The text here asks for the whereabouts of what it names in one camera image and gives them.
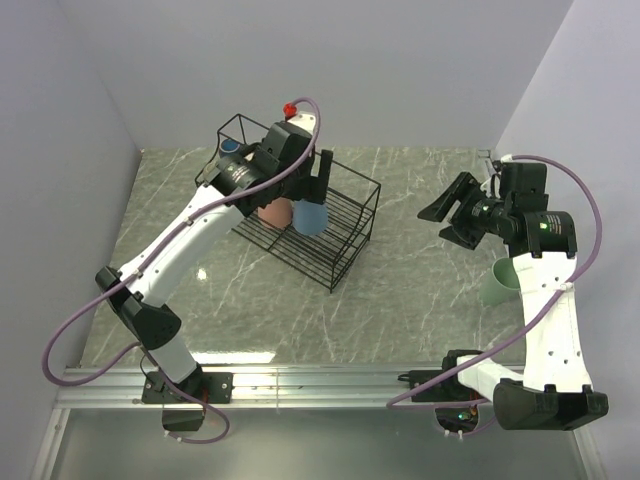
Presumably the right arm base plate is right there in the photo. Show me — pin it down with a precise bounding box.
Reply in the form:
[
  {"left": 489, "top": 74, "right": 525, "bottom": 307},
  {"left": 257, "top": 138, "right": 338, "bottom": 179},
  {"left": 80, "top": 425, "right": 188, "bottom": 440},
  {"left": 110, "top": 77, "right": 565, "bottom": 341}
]
[{"left": 398, "top": 368, "right": 451, "bottom": 404}]

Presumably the beige ceramic mug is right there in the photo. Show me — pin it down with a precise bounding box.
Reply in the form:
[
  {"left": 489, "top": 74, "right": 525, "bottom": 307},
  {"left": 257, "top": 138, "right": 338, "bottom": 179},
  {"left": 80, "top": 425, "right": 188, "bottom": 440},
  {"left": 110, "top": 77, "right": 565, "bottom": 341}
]
[{"left": 203, "top": 162, "right": 217, "bottom": 175}]

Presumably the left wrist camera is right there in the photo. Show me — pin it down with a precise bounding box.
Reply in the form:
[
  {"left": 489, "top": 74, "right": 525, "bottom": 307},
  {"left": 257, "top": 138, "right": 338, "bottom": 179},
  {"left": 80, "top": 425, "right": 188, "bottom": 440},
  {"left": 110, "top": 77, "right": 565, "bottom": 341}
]
[{"left": 282, "top": 103, "right": 317, "bottom": 134}]

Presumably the dark blue glazed mug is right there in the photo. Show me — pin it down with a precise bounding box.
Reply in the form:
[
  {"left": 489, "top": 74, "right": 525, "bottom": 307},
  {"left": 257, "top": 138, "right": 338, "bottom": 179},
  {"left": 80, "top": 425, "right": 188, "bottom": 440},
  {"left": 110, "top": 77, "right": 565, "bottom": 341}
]
[{"left": 219, "top": 139, "right": 240, "bottom": 157}]

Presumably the aluminium mounting rail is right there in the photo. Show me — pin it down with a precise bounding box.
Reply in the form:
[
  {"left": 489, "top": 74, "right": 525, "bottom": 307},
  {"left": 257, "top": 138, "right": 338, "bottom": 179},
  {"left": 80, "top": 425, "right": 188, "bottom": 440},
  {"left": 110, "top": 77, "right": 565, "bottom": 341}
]
[{"left": 54, "top": 364, "right": 439, "bottom": 409}]

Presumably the blue plastic tumbler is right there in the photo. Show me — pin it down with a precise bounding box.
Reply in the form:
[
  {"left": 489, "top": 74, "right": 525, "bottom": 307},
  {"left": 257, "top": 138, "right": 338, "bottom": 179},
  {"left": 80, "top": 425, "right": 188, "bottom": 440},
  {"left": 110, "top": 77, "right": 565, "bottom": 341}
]
[{"left": 292, "top": 200, "right": 328, "bottom": 236}]

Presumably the black wire dish rack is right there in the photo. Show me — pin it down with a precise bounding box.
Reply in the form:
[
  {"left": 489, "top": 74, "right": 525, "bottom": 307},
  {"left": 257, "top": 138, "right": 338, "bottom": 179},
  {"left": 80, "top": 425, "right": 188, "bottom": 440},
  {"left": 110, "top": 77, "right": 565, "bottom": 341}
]
[{"left": 194, "top": 114, "right": 382, "bottom": 295}]

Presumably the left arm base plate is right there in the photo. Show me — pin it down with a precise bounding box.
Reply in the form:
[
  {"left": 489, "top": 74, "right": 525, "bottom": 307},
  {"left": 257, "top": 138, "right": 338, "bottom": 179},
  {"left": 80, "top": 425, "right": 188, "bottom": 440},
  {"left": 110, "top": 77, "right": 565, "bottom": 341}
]
[{"left": 141, "top": 371, "right": 233, "bottom": 404}]

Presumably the green tumbler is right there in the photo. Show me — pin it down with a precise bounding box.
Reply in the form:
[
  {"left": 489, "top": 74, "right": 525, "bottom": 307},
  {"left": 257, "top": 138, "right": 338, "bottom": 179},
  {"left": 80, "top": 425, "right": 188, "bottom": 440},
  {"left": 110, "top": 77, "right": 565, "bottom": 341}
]
[{"left": 478, "top": 258, "right": 520, "bottom": 306}]

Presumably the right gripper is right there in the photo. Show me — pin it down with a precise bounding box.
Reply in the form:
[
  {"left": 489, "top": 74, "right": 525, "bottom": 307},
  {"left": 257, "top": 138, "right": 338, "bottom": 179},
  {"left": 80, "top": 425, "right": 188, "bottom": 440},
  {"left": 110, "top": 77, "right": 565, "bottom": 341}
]
[{"left": 417, "top": 171, "right": 512, "bottom": 250}]

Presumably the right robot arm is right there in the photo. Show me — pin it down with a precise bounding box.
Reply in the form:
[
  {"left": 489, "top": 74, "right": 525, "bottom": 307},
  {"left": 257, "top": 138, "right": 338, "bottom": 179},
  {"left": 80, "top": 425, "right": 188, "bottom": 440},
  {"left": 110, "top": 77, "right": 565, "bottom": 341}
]
[{"left": 418, "top": 157, "right": 609, "bottom": 431}]

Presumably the aluminium side rail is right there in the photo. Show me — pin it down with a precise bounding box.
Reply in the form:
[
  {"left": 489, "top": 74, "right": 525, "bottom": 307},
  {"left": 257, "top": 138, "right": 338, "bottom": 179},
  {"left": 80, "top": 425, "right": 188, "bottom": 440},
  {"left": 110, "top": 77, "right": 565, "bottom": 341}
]
[{"left": 477, "top": 149, "right": 496, "bottom": 177}]

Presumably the salmon pink plastic tumbler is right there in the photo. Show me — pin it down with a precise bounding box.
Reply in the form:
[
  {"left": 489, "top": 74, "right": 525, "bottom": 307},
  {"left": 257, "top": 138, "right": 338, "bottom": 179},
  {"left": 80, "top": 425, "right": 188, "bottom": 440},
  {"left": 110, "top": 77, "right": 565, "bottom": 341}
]
[{"left": 258, "top": 198, "right": 293, "bottom": 229}]

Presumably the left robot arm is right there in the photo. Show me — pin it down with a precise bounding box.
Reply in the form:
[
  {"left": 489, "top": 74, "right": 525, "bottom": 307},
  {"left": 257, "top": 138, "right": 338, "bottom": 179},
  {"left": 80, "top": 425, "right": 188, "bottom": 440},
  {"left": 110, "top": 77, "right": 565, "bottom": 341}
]
[{"left": 96, "top": 113, "right": 320, "bottom": 402}]

